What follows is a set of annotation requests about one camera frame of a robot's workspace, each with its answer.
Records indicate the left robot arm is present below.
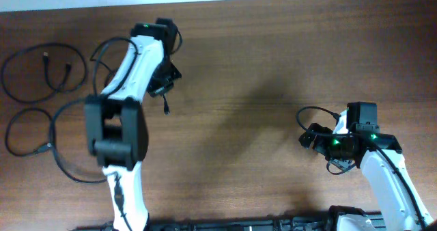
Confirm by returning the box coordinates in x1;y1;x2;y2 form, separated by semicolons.
84;18;183;230

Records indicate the black thin usb cable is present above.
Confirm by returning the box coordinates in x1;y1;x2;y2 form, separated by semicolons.
89;36;137;88

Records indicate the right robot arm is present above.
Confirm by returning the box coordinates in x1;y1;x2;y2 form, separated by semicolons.
298;102;436;230

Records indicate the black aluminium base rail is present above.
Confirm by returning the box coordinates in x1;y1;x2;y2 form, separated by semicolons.
71;205;386;231

